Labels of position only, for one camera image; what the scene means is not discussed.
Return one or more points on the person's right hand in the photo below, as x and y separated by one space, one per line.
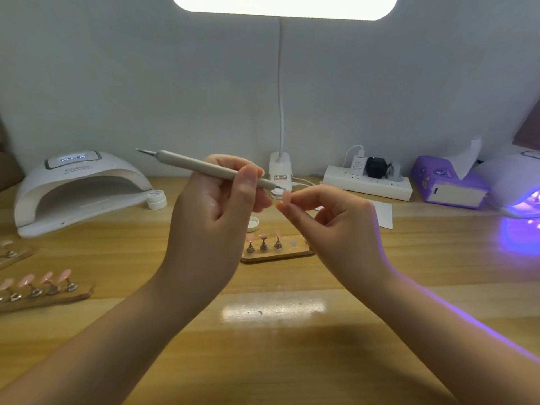
342 240

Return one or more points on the person's left hand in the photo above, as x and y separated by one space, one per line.
207 244

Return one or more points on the wooden nail holder strip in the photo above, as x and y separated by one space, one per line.
274 253

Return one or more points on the grey dotting pen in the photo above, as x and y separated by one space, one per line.
190 162

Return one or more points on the white nail lamp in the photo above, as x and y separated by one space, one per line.
76 181
516 183

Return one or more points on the wooden stands with pink nails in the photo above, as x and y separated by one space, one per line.
42 287

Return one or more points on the person's right forearm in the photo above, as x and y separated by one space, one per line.
468 341

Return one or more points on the person's left forearm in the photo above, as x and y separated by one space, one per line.
76 354

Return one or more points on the white desk lamp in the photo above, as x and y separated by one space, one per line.
281 6

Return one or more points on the white paper sheet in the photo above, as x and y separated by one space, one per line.
384 213

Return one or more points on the white jar lid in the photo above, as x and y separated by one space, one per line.
253 223

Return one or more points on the white power strip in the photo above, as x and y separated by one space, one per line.
368 183

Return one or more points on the small closed white jar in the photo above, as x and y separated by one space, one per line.
157 199

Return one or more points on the white charger plug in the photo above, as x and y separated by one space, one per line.
359 164

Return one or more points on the black plug adapter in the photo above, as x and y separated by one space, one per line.
377 168

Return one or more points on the grey plug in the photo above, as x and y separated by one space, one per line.
396 172

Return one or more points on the purple tissue box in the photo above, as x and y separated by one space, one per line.
434 184

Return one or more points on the white tissue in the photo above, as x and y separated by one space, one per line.
467 157

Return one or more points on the brown cardboard box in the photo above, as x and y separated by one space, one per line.
8 168

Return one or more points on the brown wooden board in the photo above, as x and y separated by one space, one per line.
530 126

